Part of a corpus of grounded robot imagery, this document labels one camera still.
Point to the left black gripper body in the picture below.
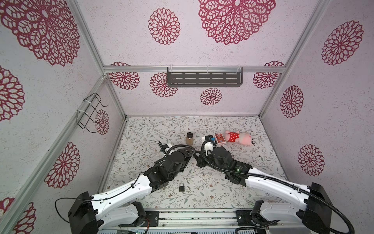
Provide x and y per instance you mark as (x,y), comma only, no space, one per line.
(187,159)

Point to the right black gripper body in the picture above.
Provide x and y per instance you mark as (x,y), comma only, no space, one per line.
(205,161)

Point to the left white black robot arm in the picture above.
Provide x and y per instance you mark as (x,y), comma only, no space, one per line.
(120,206)

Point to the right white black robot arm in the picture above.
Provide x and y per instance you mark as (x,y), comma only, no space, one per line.
(308,205)

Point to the red playing card box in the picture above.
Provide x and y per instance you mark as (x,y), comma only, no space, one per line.
(220,139)

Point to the black padlock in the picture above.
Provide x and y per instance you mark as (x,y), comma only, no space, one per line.
(181,187)

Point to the pink plush toy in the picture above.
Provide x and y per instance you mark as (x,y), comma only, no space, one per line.
(241,138)

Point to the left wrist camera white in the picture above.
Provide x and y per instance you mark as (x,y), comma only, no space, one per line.
(164,147)

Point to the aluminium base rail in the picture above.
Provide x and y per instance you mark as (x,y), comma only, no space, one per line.
(227,218)

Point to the dark grey wall shelf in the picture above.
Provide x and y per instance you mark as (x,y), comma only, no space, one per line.
(207,79)

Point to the black wire wall rack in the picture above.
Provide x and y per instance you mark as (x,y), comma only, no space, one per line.
(85,116)

